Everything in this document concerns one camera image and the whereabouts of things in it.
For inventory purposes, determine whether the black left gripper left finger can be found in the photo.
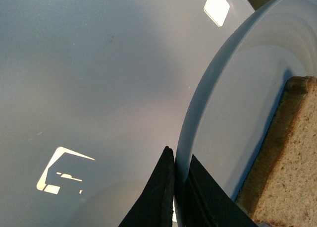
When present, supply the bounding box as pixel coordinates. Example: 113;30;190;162
119;146;175;227

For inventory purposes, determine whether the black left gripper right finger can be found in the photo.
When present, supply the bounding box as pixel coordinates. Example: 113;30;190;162
185;156;257;227

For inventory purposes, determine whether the brown bread slice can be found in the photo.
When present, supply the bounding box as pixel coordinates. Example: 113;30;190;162
236;76;317;227

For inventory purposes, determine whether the light blue round plate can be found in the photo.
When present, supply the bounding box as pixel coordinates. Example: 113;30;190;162
175;0;317;227

